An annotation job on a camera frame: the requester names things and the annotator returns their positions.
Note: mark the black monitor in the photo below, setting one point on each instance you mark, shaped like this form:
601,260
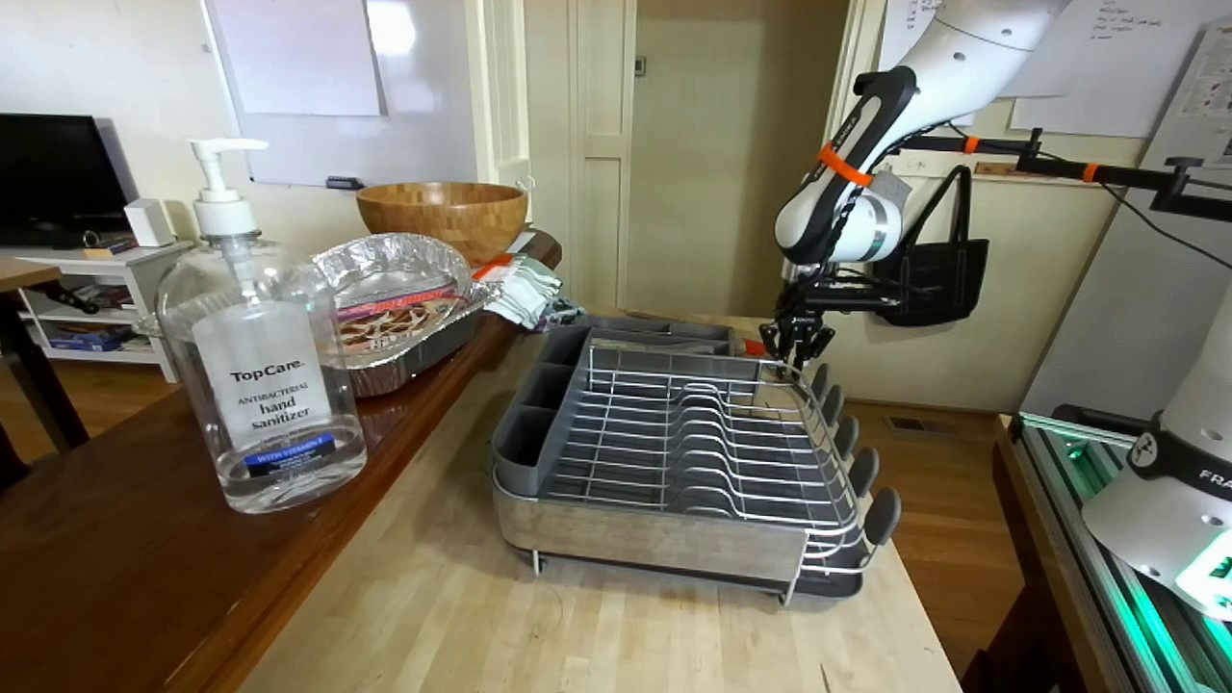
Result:
58,183

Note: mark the aluminium foil tray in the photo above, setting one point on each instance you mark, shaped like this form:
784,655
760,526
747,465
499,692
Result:
401,306

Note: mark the clear hand sanitizer bottle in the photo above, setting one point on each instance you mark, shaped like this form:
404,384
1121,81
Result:
252,342

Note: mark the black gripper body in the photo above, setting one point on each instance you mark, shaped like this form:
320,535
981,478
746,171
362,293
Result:
800,329

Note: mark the white shelf unit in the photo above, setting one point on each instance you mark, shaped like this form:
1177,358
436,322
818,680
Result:
98,306

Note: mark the grey dish drying rack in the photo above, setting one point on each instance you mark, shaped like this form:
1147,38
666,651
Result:
670,448

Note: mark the wooden bowl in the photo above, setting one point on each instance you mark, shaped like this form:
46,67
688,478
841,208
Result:
474,216

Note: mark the whiteboard on wall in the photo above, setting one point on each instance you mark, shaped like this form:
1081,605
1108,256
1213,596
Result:
348,94

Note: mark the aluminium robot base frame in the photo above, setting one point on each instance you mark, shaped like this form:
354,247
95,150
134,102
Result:
1147,526

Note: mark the black tote bag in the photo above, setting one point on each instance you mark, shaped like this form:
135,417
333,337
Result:
937,281

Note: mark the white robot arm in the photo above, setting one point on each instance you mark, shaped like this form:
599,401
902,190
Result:
843,247

